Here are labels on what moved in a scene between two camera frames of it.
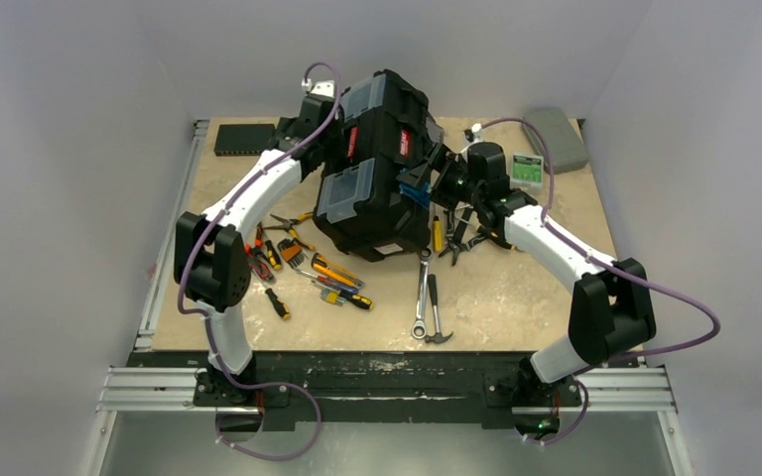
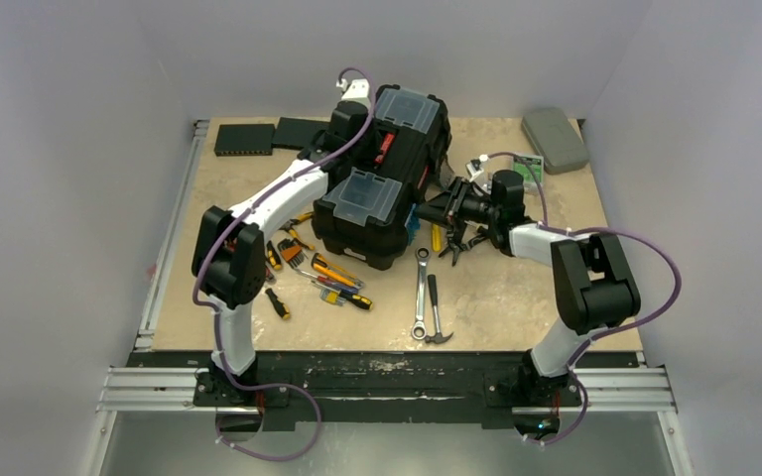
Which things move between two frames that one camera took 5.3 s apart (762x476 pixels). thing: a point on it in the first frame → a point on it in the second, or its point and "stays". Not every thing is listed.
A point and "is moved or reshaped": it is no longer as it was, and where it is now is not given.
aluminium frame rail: [159, 389] stays
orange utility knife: [319, 265] stays
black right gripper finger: [441, 158] → [462, 192]
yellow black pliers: [289, 226] stays
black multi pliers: [454, 244] stays
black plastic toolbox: [387, 130] is moved or reshaped
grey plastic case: [567, 150] stays
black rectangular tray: [244, 140] stays
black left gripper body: [334, 144] → [365, 152]
